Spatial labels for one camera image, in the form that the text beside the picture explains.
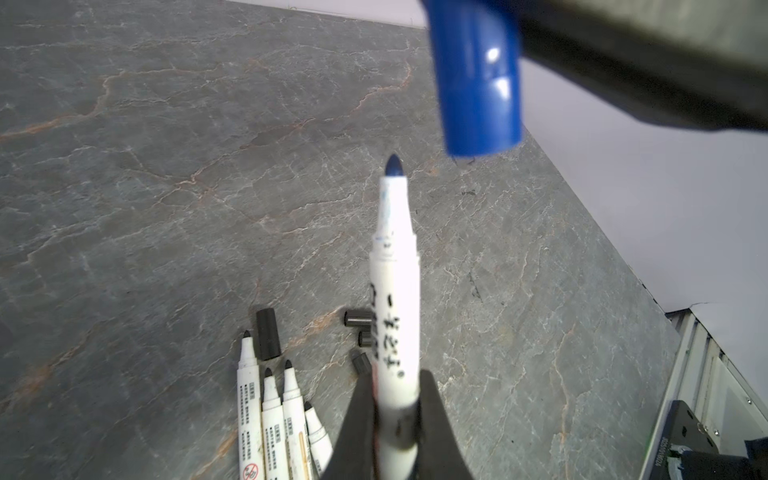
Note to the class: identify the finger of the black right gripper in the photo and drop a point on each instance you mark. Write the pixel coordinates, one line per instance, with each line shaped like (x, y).
(699, 65)

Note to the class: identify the aluminium frame rail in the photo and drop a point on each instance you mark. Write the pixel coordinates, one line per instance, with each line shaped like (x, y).
(706, 379)

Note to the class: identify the black marker pen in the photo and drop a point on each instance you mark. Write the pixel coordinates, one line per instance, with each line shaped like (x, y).
(297, 443)
(276, 461)
(320, 444)
(250, 436)

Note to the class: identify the blue pen cap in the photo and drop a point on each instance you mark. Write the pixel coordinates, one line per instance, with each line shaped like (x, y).
(476, 48)

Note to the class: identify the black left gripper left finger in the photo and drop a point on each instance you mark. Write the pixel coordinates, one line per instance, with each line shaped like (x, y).
(353, 455)

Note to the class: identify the blue whiteboard marker pen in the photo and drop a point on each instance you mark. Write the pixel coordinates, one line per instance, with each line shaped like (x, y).
(395, 277)

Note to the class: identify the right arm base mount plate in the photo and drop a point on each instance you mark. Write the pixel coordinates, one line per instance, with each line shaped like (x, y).
(687, 449)

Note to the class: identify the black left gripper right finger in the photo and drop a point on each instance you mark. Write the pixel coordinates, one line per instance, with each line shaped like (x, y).
(439, 456)

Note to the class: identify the black pen cap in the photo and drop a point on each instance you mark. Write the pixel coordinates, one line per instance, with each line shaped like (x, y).
(269, 345)
(360, 362)
(358, 318)
(364, 338)

